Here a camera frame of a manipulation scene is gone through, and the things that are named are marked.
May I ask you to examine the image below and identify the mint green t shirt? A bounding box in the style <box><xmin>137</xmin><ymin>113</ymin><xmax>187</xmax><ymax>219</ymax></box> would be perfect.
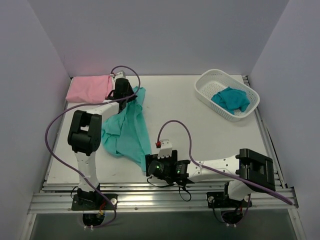
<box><xmin>101</xmin><ymin>87</ymin><xmax>152</xmax><ymax>172</ymax></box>

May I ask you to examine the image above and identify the white perforated plastic basket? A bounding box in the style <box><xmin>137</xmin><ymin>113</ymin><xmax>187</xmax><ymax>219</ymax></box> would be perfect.
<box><xmin>194</xmin><ymin>69</ymin><xmax>260</xmax><ymax>122</ymax></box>

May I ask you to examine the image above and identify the dark teal t shirt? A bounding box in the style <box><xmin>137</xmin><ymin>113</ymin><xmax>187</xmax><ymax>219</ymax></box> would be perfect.
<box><xmin>211</xmin><ymin>87</ymin><xmax>250</xmax><ymax>115</ymax></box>

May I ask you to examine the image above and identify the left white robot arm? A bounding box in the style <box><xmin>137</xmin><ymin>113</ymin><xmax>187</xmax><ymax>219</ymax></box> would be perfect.
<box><xmin>67</xmin><ymin>77</ymin><xmax>137</xmax><ymax>210</ymax></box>

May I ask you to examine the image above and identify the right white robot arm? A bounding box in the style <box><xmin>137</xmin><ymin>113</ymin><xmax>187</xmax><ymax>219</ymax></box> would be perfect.
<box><xmin>145</xmin><ymin>148</ymin><xmax>276</xmax><ymax>207</ymax></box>

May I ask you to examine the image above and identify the folded pink t shirt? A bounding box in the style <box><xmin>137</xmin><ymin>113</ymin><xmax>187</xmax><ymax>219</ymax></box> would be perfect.
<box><xmin>65</xmin><ymin>75</ymin><xmax>113</xmax><ymax>104</ymax></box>

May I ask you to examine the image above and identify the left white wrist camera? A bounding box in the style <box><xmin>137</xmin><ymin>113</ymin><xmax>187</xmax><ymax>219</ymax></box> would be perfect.
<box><xmin>110</xmin><ymin>70</ymin><xmax>126</xmax><ymax>81</ymax></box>

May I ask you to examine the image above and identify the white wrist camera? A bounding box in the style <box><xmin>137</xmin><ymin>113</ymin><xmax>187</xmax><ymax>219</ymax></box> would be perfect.
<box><xmin>110</xmin><ymin>70</ymin><xmax>126</xmax><ymax>81</ymax></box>
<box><xmin>155</xmin><ymin>139</ymin><xmax>173</xmax><ymax>159</ymax></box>

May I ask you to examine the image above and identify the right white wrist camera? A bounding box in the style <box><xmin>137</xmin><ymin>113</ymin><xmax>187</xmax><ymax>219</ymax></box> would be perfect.
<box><xmin>155</xmin><ymin>139</ymin><xmax>173</xmax><ymax>159</ymax></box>

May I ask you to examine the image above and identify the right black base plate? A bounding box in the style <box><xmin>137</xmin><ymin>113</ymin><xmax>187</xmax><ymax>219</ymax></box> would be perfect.
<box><xmin>206</xmin><ymin>191</ymin><xmax>253</xmax><ymax>209</ymax></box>

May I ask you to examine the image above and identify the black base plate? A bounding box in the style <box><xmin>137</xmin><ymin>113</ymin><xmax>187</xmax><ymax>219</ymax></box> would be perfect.
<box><xmin>206</xmin><ymin>191</ymin><xmax>253</xmax><ymax>209</ymax></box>
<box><xmin>71</xmin><ymin>192</ymin><xmax>118</xmax><ymax>211</ymax></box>

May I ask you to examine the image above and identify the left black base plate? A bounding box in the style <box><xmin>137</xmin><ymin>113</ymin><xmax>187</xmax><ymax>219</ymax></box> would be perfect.
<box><xmin>71</xmin><ymin>192</ymin><xmax>118</xmax><ymax>211</ymax></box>

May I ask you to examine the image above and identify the aluminium rail frame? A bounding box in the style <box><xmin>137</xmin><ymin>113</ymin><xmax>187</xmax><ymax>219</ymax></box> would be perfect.
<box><xmin>27</xmin><ymin>74</ymin><xmax>299</xmax><ymax>215</ymax></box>

